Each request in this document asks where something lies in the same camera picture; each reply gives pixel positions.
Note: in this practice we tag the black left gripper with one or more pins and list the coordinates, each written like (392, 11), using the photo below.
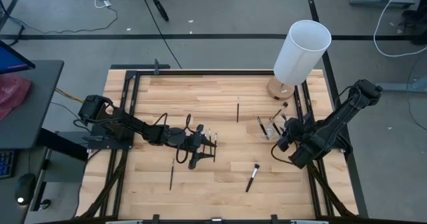
(181, 138)

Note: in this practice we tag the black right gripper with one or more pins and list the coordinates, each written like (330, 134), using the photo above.
(286, 143)

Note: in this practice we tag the fluffy makeup brush silver ferrule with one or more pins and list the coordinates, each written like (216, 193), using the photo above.
(251, 182)
(285, 104)

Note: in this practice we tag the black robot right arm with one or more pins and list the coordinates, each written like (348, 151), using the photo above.
(333, 124)

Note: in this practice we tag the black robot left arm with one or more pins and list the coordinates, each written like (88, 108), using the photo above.
(133, 124)

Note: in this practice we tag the clear acrylic brush organizer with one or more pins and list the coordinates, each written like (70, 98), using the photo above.
(270, 134)

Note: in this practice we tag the black table clamp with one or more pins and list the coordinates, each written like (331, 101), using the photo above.
(155, 219)
(156, 65)
(274, 219)

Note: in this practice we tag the white shade wooden base lamp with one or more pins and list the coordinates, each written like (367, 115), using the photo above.
(300, 50)

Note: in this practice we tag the dark grey side desk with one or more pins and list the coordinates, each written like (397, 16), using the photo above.
(40, 110)

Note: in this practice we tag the black bundle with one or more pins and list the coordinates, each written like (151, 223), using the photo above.
(418, 27)

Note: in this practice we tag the black computer mouse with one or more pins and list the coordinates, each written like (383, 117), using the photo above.
(25, 187)

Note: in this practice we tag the black computer keyboard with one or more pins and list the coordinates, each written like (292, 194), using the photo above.
(6, 164)

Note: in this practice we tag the pink cloth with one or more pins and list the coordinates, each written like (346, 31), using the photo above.
(11, 94)

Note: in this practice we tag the blue screen desk monitor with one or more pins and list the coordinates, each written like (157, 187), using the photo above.
(10, 62)

